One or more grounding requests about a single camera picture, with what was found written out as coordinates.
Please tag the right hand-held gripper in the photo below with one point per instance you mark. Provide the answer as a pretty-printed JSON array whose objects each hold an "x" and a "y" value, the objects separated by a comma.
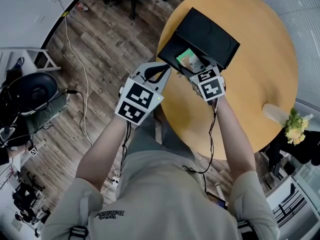
[{"x": 211, "y": 89}]

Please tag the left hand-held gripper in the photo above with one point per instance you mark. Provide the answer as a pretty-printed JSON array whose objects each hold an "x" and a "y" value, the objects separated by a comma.
[{"x": 136, "y": 99}]

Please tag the green small packet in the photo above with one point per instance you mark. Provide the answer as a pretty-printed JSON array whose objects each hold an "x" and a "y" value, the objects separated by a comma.
[{"x": 187, "y": 59}]

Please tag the black box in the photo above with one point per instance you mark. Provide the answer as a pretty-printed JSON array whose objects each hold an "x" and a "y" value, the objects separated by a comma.
[{"x": 207, "y": 31}]

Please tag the person's right forearm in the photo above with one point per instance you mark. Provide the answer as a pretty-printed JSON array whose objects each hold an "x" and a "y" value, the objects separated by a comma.
[{"x": 235, "y": 139}]

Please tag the person's left forearm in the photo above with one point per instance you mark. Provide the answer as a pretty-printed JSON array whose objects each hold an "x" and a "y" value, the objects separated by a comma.
[{"x": 100, "y": 154}]

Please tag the person's grey trousers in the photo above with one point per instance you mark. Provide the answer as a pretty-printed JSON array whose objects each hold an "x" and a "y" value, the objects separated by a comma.
[{"x": 150, "y": 139}]

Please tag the beige vase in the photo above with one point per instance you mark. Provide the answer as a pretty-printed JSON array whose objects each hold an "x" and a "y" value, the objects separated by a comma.
[{"x": 272, "y": 112}]

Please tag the red white floor packet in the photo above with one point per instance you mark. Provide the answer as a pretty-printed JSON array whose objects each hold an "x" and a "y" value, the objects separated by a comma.
[{"x": 82, "y": 6}]

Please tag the white power strip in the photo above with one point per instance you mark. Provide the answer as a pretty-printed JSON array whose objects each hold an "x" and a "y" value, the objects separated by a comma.
[{"x": 115, "y": 179}]

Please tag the black swivel chair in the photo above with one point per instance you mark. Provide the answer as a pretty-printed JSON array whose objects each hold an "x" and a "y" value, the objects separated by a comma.
[{"x": 37, "y": 86}]

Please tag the person's beige shirt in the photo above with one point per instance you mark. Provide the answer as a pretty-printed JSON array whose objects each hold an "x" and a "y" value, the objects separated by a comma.
[{"x": 162, "y": 196}]

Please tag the dark tablet device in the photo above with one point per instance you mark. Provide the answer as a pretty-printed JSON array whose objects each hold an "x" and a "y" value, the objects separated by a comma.
[{"x": 216, "y": 200}]

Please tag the glass wall with white blinds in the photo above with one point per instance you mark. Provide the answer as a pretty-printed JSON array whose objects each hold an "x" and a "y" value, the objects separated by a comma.
[{"x": 300, "y": 21}]

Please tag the white furniture frame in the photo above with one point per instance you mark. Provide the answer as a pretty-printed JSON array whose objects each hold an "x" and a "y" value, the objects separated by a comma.
[{"x": 30, "y": 49}]

